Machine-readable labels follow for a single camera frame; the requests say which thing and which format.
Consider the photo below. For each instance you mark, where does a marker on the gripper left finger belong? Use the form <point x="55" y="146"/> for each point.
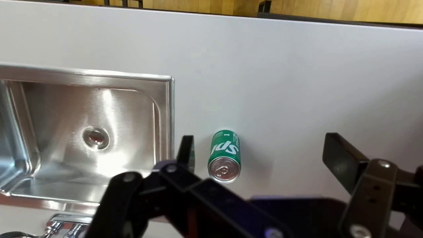
<point x="185" y="195"/>

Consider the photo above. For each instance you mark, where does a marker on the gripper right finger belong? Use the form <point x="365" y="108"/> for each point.
<point x="370" y="185"/>

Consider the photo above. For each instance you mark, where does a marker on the green soda can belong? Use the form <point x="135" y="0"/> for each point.
<point x="224" y="155"/>

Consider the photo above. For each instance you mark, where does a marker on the stainless steel sink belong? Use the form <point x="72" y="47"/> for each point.
<point x="82" y="138"/>

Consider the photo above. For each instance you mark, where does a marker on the chrome tap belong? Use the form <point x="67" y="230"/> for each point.
<point x="62" y="226"/>

